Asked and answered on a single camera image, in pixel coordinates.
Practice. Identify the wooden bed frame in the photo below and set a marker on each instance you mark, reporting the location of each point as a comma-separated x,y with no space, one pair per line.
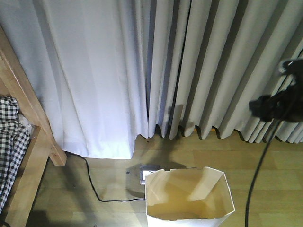
42,147

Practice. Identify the floor power outlet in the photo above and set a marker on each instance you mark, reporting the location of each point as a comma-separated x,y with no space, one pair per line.
143,174

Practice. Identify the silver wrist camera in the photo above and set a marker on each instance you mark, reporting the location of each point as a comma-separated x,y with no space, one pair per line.
285,67

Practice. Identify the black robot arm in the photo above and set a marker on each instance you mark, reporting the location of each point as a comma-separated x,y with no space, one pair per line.
286,105

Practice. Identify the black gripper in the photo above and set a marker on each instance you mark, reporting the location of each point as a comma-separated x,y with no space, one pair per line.
268,107

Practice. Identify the light blue curtain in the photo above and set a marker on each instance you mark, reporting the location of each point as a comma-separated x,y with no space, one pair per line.
106,71

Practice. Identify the black white checkered bedding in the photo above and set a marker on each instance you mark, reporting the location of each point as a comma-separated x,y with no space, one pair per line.
14,140

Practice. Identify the white octagonal trash bin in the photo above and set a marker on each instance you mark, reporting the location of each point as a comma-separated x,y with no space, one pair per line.
189,197

